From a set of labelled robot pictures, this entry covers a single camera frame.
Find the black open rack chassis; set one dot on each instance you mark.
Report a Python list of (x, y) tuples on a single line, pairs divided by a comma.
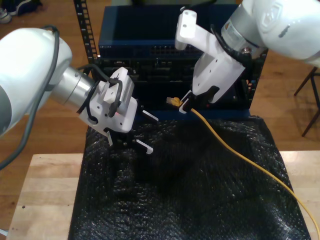
[(162, 90)]

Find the black rack server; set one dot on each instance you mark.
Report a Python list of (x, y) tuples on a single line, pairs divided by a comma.
[(160, 70)]

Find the black bubble wrap mat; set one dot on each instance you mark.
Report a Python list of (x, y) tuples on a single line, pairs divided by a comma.
[(187, 200)]

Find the brown wooden chair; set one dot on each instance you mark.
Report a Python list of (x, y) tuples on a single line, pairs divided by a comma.
[(303, 83)]

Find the black perforated metal rack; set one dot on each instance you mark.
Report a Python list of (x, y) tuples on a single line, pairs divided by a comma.
[(86, 30)]

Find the dark sneaker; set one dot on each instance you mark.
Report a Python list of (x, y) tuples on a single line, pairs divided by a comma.
[(27, 6)]

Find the white sneaker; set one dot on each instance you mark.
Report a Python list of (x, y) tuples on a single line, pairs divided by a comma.
[(4, 16)]

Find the blue network switch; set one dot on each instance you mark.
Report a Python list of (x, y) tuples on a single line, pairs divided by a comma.
[(140, 25)]

